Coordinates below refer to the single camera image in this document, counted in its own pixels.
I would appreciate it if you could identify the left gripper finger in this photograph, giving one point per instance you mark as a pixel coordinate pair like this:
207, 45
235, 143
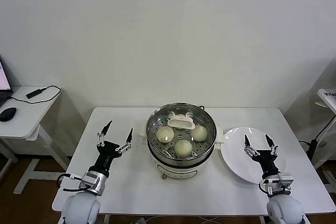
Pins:
100, 138
128, 142

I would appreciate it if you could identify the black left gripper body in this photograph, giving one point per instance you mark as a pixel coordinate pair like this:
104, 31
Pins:
107, 155

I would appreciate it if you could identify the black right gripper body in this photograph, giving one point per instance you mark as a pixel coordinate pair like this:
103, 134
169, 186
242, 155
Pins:
266, 159

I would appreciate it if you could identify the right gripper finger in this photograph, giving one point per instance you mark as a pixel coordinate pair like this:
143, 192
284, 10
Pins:
249, 149
273, 149

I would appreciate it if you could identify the white steamed baozi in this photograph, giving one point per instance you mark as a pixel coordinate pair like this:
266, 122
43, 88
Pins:
199, 133
183, 148
165, 134

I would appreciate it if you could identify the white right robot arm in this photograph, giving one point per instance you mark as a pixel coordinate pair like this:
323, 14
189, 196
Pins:
284, 208

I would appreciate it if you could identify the perforated stainless steel steamer basket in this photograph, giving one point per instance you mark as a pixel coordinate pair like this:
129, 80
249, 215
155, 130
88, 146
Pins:
204, 156

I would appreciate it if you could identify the white oval plate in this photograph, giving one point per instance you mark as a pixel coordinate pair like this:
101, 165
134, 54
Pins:
236, 155

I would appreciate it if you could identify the white electric cooker pot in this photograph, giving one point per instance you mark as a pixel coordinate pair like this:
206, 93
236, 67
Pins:
178, 172

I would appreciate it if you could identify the white stand with label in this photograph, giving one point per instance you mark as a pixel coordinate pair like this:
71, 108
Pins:
326, 95

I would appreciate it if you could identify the white side table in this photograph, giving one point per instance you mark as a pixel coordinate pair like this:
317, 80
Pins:
23, 121

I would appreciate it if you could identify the black adapter box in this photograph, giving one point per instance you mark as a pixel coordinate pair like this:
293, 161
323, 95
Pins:
34, 93

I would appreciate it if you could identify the black computer mouse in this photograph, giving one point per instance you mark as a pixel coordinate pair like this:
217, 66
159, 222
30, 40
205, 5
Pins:
7, 113

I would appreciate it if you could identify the black laptop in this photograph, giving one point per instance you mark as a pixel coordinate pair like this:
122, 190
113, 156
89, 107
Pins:
4, 77

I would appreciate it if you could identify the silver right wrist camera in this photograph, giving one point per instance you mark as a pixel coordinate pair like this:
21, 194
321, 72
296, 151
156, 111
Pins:
286, 179

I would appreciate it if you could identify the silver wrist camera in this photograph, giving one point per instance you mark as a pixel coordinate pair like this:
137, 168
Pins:
88, 182
286, 179

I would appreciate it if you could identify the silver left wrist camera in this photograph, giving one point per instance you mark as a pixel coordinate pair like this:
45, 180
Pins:
88, 182

